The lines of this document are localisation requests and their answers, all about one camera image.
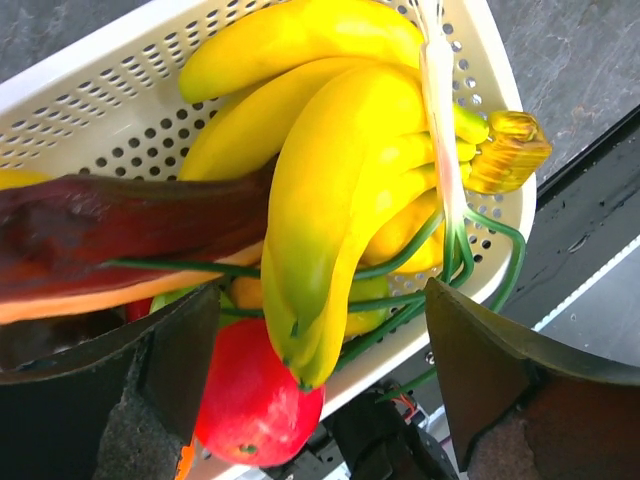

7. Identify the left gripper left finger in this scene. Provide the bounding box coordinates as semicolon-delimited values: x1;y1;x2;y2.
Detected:
1;285;219;479

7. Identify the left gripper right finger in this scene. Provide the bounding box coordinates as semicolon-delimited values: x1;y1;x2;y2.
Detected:
425;278;639;479

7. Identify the red toy apple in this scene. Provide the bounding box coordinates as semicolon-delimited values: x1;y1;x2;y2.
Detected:
195;318;326;467

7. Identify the yellow toy banana bunch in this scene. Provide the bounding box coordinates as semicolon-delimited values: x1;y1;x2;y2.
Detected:
178;1;489;389

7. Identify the brown toy food piece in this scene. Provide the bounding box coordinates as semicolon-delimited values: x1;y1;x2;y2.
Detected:
1;162;275;324

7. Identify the white plastic food basket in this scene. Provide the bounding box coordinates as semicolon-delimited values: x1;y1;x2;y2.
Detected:
1;1;537;420

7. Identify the green toy scallion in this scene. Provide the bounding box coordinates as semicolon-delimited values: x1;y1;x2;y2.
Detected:
104;0;527;401

